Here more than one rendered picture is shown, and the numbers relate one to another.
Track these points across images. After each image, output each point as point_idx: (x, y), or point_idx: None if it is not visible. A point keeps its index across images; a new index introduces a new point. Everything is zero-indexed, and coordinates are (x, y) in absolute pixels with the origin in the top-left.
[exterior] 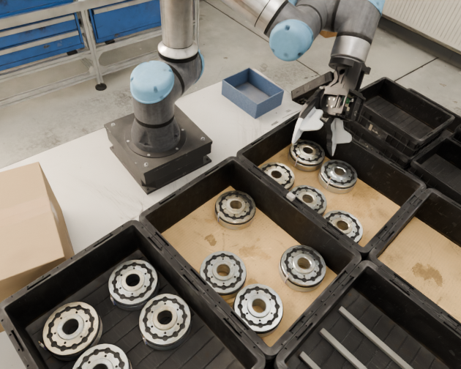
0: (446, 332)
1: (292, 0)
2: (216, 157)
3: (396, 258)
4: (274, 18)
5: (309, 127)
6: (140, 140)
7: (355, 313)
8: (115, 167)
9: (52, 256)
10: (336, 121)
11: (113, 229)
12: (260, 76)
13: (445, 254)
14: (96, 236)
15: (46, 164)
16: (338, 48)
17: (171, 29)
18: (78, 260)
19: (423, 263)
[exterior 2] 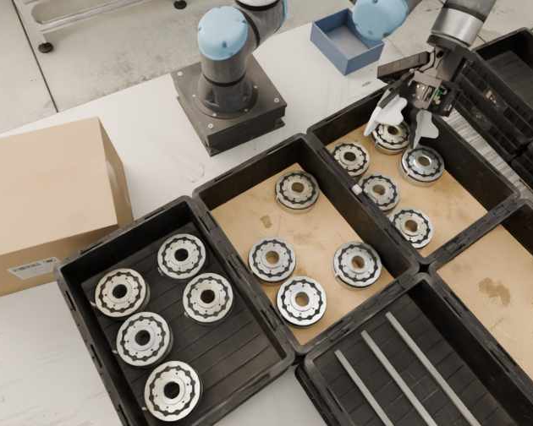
0: (491, 360)
1: None
2: (290, 121)
3: (464, 270)
4: None
5: (387, 120)
6: (206, 98)
7: (402, 320)
8: (180, 121)
9: (106, 221)
10: (425, 111)
11: (173, 191)
12: None
13: (524, 272)
14: (154, 197)
15: (110, 110)
16: (440, 24)
17: None
18: (129, 231)
19: (493, 279)
